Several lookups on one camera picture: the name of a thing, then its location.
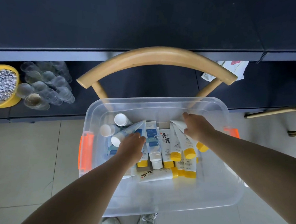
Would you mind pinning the group of clear plastic cups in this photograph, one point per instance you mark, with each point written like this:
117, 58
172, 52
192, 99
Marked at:
49, 81

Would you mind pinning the person's right forearm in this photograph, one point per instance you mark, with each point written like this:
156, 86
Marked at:
260, 169

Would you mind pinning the black shelf unit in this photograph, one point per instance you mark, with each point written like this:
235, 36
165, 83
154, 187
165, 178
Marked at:
143, 19

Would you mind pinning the blue white tube white cap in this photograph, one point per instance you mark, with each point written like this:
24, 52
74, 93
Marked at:
121, 119
107, 130
153, 140
129, 131

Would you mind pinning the person's right white shoe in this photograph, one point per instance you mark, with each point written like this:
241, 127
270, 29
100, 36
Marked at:
146, 222

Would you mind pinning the white tube with yellow cap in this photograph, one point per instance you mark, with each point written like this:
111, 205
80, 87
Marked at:
179, 125

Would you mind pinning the person's left hand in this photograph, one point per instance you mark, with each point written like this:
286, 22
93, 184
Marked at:
130, 148

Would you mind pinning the person's left fingers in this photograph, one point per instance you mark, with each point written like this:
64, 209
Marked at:
141, 140

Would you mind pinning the wooden furniture legs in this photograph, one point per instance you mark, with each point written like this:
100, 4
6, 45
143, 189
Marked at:
274, 112

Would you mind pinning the grey white pebbles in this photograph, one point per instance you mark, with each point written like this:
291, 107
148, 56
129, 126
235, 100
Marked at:
0, 85

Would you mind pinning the wooden chair with curved backrest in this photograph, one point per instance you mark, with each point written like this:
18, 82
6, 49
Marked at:
155, 54

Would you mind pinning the white printed bag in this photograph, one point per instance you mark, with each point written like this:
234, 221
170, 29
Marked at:
234, 67

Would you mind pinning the person's left forearm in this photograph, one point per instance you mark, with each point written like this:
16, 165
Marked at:
80, 198

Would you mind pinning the clear plastic storage bin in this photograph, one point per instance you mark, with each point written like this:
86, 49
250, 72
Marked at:
211, 186

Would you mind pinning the person's right fingers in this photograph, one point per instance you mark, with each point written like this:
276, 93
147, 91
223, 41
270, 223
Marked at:
187, 121

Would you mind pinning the pile of yellow-capped white tubes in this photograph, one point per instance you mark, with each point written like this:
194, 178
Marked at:
167, 144

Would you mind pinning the person's right hand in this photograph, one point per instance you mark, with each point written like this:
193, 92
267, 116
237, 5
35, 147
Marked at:
199, 127

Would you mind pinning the yellow bowl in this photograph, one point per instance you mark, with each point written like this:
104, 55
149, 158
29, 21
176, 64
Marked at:
14, 73

